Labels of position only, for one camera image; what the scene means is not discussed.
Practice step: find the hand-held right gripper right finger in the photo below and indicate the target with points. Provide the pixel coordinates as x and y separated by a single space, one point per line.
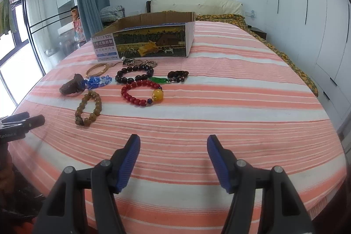
219 165

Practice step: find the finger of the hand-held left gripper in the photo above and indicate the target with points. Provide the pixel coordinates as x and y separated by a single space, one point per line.
19 116
34 122

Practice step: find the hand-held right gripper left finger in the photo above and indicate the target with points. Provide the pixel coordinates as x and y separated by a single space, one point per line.
126 165

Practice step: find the brown carved wood ornament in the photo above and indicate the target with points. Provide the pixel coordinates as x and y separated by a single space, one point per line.
72 86

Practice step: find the green pendant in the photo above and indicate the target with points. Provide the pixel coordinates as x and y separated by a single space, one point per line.
159 80

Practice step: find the printed cardboard box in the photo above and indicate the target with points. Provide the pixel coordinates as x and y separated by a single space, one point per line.
153 42

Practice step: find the pink striped bed sheet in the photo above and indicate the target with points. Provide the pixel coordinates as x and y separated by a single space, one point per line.
192 118

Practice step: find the white washing machine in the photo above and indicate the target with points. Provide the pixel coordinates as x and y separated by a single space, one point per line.
65 36

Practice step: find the green hanging clothes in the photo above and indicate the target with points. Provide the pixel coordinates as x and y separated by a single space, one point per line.
5 14

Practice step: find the colourful hanging cloth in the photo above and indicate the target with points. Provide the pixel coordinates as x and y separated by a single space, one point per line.
76 23

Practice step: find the black framed glass door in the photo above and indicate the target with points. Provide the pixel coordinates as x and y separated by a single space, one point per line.
26 3

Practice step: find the yellow floral quilt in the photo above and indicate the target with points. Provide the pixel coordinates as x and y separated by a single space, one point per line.
274 50

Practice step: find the plaid cloth pile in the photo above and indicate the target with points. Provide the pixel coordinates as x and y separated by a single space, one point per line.
112 13

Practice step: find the dark wooden nightstand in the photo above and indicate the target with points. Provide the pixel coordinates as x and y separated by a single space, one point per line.
259 31

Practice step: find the cream headboard cushion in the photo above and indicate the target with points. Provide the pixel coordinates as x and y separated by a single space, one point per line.
192 3

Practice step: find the white wardrobe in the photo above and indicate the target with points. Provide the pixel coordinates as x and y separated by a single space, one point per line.
301 3

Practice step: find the white wall socket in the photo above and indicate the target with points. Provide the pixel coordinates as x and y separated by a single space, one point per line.
252 14

